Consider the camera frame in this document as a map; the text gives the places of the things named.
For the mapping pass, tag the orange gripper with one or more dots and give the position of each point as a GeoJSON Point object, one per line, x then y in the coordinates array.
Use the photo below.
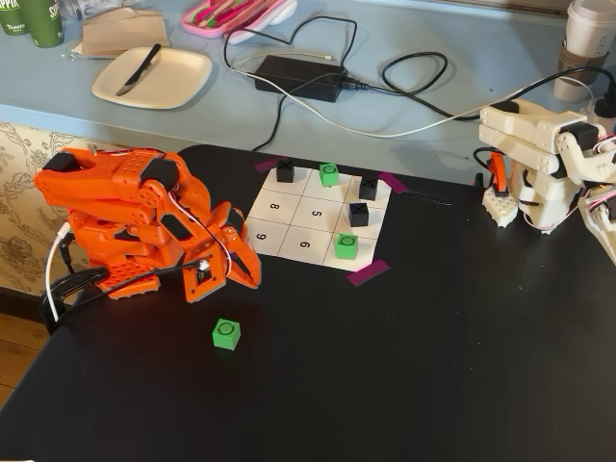
{"type": "Point", "coordinates": [234, 244]}

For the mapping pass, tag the green cube with circle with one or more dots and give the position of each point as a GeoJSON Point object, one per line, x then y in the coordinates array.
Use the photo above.
{"type": "Point", "coordinates": [345, 246]}
{"type": "Point", "coordinates": [328, 175]}
{"type": "Point", "coordinates": [226, 333]}

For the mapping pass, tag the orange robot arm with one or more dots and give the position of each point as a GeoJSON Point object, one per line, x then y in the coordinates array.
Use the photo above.
{"type": "Point", "coordinates": [120, 178]}

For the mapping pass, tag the white numbered grid paper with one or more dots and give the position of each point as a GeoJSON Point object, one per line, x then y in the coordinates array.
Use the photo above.
{"type": "Point", "coordinates": [274, 231]}

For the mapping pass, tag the black cube with cross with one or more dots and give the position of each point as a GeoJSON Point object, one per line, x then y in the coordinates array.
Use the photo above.
{"type": "Point", "coordinates": [358, 215]}
{"type": "Point", "coordinates": [369, 188]}
{"type": "Point", "coordinates": [285, 171]}

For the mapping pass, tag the purple tape strip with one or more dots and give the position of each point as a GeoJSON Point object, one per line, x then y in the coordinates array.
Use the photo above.
{"type": "Point", "coordinates": [368, 272]}
{"type": "Point", "coordinates": [265, 166]}
{"type": "Point", "coordinates": [393, 182]}

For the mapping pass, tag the white studded block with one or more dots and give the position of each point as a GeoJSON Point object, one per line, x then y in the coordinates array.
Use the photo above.
{"type": "Point", "coordinates": [500, 209]}

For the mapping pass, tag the black table clamp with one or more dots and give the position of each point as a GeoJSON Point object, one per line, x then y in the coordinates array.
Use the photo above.
{"type": "Point", "coordinates": [77, 281]}

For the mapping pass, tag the white coffee cup with sleeve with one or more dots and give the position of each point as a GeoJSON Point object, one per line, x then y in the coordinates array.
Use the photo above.
{"type": "Point", "coordinates": [584, 29]}

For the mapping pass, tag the black power adapter brick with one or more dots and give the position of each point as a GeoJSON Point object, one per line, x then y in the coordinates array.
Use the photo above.
{"type": "Point", "coordinates": [298, 77]}

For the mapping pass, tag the white square paper plate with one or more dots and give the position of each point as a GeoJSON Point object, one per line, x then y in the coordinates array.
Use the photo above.
{"type": "Point", "coordinates": [168, 77]}

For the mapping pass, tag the black plastic knife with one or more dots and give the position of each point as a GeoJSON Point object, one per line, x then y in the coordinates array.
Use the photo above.
{"type": "Point", "coordinates": [144, 65]}

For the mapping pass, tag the pink pencil case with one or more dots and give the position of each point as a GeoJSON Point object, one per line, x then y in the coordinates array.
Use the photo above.
{"type": "Point", "coordinates": [216, 18]}

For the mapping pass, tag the brown paper napkins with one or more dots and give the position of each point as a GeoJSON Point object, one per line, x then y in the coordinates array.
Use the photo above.
{"type": "Point", "coordinates": [120, 33]}

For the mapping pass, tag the clear plastic bottle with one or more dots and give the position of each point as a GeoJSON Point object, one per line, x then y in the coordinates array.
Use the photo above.
{"type": "Point", "coordinates": [82, 9]}

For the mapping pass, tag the green paper cup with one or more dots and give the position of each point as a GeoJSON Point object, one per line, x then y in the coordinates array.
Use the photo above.
{"type": "Point", "coordinates": [44, 24]}
{"type": "Point", "coordinates": [13, 17]}

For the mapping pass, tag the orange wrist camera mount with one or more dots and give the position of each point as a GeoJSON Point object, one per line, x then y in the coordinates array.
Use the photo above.
{"type": "Point", "coordinates": [192, 290]}

